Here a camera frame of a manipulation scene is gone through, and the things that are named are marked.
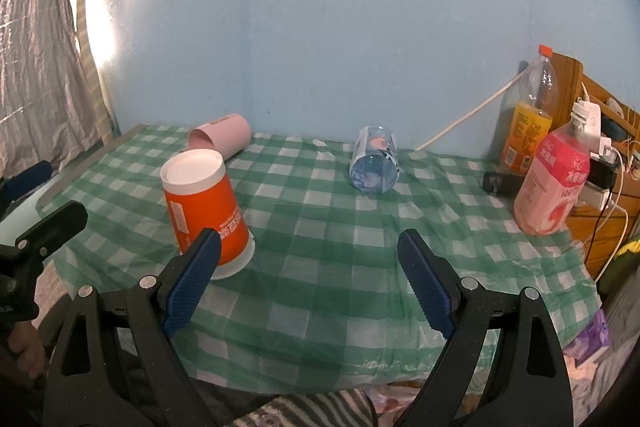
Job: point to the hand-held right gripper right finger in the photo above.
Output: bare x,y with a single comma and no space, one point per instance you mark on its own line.
425,287

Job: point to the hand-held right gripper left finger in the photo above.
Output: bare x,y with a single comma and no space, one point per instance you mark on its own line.
192,282

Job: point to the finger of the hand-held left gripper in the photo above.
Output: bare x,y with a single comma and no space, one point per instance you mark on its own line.
30,177
55,222

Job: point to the orange paper cup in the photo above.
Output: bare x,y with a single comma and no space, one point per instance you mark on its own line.
205,212

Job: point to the clear blue printed cup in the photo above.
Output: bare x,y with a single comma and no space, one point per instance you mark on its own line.
372,162

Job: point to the pink plastic cup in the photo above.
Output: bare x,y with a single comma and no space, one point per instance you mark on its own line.
227,132

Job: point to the person's left hand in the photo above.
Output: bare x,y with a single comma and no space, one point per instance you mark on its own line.
25,349

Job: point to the green checked tablecloth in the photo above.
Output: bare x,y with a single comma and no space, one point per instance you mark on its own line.
325,257

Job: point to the grey curtain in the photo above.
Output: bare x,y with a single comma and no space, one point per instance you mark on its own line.
35,57

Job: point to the small black cylinder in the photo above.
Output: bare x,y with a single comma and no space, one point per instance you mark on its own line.
502,183

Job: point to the pink drink bottle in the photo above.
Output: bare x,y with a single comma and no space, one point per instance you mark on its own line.
550,177

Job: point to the striped grey cloth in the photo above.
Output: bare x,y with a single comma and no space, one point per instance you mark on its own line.
310,409

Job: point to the purple tissue packet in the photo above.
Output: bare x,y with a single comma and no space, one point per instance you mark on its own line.
592,337

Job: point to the wooden shelf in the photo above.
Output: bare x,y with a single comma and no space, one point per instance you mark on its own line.
595,232

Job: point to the orange juice bottle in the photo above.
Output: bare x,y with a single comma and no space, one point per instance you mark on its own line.
525,132

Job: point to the white power strip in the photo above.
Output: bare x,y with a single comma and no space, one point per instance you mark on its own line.
592,199

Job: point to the grey blanket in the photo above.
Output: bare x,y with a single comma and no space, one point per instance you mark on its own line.
620,357

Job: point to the black power adapter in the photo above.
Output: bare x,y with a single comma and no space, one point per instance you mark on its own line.
600,174

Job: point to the white charger plug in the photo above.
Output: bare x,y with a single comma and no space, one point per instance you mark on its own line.
594,117

